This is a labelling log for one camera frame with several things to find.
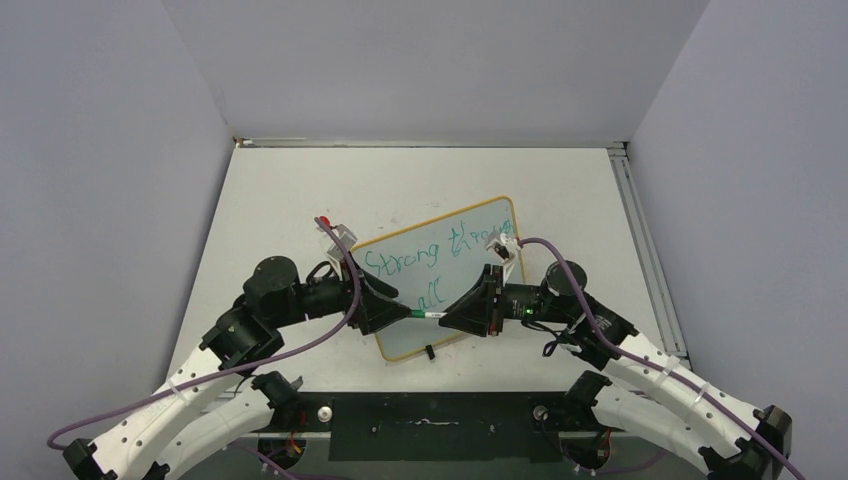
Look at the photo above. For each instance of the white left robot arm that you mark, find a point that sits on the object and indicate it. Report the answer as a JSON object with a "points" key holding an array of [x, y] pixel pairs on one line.
{"points": [[244, 338]]}

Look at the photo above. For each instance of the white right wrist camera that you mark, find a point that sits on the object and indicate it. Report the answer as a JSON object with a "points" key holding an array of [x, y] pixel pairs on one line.
{"points": [[507, 249]]}

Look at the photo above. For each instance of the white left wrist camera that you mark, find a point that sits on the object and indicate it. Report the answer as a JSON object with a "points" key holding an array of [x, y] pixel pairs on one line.
{"points": [[336, 243]]}

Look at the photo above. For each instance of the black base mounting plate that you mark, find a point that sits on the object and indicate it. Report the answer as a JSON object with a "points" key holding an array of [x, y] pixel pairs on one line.
{"points": [[477, 426]]}

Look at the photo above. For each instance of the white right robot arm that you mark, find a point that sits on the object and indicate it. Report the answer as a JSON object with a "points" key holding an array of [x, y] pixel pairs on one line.
{"points": [[632, 384]]}

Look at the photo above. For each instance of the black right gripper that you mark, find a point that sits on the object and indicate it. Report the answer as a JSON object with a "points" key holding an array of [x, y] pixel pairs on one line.
{"points": [[476, 308]]}

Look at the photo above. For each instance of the aluminium rail right side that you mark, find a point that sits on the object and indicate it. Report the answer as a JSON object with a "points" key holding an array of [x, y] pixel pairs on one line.
{"points": [[653, 273]]}

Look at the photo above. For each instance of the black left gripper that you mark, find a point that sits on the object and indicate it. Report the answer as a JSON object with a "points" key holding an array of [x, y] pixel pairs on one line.
{"points": [[378, 304]]}

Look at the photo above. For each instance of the yellow framed whiteboard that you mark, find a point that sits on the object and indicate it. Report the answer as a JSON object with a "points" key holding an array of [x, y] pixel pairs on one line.
{"points": [[432, 264]]}

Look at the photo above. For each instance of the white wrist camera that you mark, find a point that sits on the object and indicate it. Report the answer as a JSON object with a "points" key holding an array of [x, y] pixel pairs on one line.
{"points": [[507, 249], [336, 243]]}

